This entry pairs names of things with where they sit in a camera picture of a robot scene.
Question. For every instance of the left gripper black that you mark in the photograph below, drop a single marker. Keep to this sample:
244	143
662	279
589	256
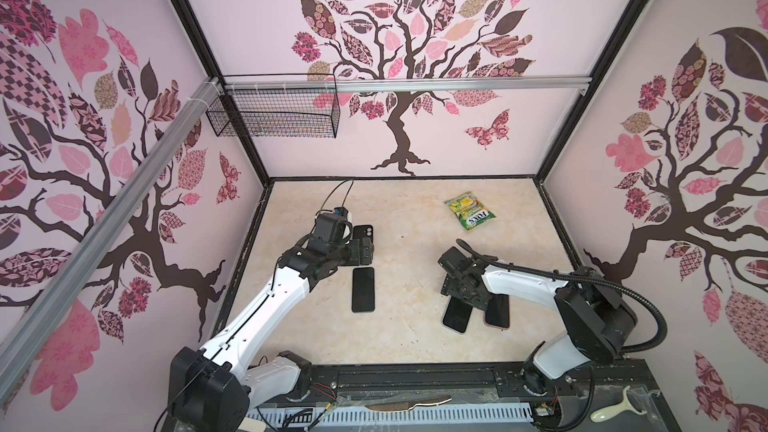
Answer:
355	258

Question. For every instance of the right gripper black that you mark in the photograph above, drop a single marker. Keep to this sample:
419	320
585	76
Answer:
447	289

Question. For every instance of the dark blue phone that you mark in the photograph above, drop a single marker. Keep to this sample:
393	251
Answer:
363	290

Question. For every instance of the black phone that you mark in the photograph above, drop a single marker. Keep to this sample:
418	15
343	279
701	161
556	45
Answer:
457	315
497	313

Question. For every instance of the black phone case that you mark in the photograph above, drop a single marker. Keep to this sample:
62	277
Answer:
363	232

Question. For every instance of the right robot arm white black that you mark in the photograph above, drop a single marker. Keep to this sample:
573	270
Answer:
597	321

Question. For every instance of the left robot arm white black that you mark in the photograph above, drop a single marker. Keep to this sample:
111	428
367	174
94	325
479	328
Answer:
214	387

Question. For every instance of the green snack packet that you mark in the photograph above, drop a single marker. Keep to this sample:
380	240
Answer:
469	211

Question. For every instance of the wooden knife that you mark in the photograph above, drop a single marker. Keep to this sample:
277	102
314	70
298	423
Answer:
409	405

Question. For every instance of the white peeler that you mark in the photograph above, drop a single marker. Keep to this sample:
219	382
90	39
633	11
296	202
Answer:
610	412

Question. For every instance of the black wire basket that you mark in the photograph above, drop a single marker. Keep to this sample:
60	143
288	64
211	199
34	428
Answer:
285	105

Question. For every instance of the white slotted cable duct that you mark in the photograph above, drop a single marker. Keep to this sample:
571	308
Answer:
361	418

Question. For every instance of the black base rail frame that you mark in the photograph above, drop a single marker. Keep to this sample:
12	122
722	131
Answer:
565	407

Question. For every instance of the aluminium rail back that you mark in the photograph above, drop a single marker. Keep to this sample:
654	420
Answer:
415	85

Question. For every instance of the aluminium rail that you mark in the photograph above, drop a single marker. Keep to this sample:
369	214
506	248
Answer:
415	85
21	347

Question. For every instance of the aluminium rail left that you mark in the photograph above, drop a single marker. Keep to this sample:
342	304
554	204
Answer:
21	347

